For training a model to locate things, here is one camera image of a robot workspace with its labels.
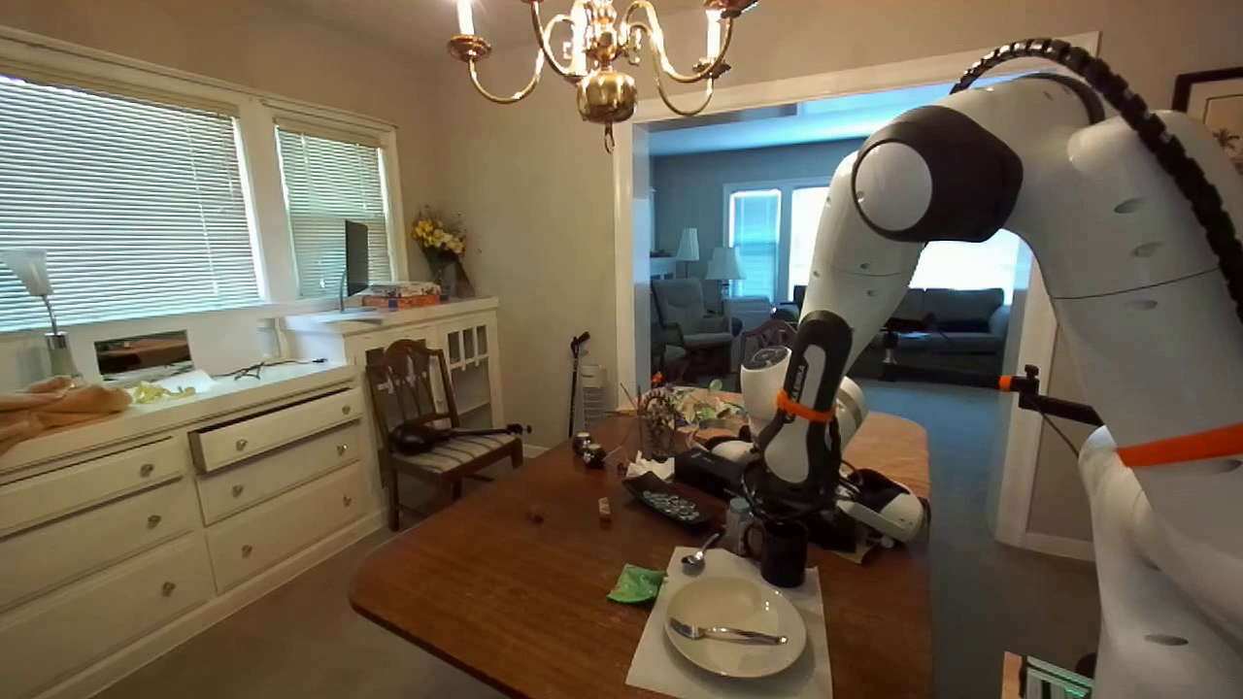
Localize white table lamp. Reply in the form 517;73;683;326
669;225;706;284

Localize pile of blue glass pebbles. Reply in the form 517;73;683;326
642;484;712;524

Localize wide white window blind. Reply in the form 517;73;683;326
0;73;265;334

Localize white glass-door cabinet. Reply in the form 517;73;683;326
288;296;504;459

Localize white round plate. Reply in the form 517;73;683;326
658;570;813;682

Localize brown paper bag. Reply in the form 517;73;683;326
0;376;130;459

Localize orange cable strap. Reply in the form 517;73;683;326
1110;419;1243;475
767;388;838;425

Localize white dresser with drawers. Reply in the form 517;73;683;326
0;361;385;699

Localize green folded cloth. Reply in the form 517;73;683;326
605;560;669;609

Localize black framed picture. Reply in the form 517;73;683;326
1169;67;1243;147

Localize narrow white window blind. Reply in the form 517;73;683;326
277;124;396;308

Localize black mug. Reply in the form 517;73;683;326
743;512;815;595

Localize glass shaker with metal lid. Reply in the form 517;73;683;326
719;498;756;560

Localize white placemat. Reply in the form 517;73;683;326
621;543;836;699

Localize silver spoon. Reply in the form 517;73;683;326
677;533;727;577

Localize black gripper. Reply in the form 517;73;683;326
748;460;836;529

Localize silver fork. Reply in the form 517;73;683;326
662;613;791;647

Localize black violin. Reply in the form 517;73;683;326
388;414;532;459

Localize white crumpled cloth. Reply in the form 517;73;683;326
621;451;678;484

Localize yellow flowers in dark vase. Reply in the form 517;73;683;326
407;211;472;304

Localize black cable chain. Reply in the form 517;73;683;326
946;35;1243;326

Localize black rectangular tray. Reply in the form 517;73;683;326
625;464;731;535

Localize white flower in glass vase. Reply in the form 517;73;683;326
6;248;76;385

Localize brass chandelier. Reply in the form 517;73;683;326
444;0;767;135

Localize dark grey sofa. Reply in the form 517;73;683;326
881;284;1017;388

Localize dark wooden chair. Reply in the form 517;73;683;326
362;336;528;533

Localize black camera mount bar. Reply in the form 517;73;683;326
994;361;1106;429

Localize wire basket with colourful items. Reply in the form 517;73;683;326
638;379;756;459

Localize grey armchair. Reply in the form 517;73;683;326
649;277;744;388

